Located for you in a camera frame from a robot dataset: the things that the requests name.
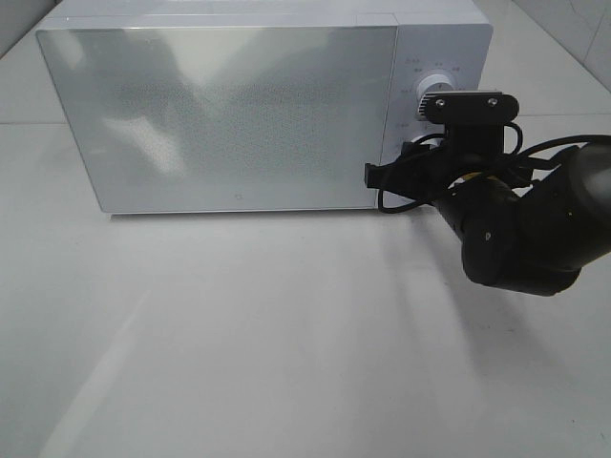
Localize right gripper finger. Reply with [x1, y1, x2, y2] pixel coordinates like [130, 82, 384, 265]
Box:
[364, 160, 406, 189]
[417, 91, 519, 126]

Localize white microwave door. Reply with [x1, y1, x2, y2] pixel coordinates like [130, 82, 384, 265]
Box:
[36, 27, 397, 215]

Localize white microwave oven body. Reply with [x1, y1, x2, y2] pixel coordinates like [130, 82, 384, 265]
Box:
[35, 0, 495, 221]

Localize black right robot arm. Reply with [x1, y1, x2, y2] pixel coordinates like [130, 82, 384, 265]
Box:
[364, 91, 610, 297]

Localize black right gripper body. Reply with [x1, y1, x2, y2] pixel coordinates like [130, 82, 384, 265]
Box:
[381, 121, 521, 230]

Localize upper white power knob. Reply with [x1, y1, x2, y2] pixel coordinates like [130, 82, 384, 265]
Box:
[415, 71, 454, 99]

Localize white timer knob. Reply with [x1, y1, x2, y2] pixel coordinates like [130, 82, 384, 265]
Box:
[412, 133, 445, 144]

